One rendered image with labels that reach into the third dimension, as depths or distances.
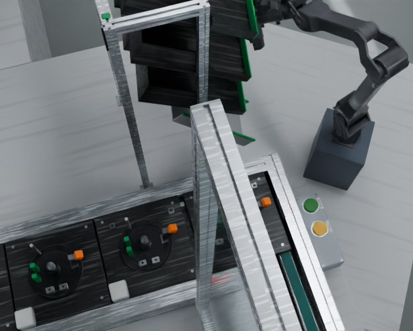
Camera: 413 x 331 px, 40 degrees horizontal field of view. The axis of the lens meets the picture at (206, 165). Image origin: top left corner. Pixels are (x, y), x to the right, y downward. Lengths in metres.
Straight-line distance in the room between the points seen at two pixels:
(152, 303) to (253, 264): 1.05
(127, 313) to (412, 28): 2.30
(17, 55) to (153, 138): 0.56
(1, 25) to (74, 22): 1.09
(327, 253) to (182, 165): 0.51
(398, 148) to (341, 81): 0.29
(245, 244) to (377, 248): 1.26
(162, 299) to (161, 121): 0.59
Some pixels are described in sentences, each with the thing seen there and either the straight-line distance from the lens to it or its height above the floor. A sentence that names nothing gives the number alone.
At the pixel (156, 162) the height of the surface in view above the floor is 0.86.
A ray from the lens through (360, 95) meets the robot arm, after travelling 1.41.
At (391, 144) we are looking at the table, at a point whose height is 0.86.
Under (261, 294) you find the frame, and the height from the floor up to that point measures 1.99.
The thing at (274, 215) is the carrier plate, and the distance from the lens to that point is 1.59.
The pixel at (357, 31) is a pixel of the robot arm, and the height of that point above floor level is 1.46.
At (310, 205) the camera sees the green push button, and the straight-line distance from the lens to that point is 1.61.
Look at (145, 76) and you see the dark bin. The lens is 1.31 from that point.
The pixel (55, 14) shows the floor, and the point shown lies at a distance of 3.23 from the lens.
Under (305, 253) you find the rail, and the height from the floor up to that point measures 0.95.
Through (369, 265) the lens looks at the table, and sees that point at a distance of 1.72.
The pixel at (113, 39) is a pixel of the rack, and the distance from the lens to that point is 1.04.
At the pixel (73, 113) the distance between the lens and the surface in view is 1.87.
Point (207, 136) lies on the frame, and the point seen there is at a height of 1.99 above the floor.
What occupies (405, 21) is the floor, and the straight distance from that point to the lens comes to 3.30.
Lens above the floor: 2.46
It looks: 67 degrees down
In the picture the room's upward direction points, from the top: 1 degrees clockwise
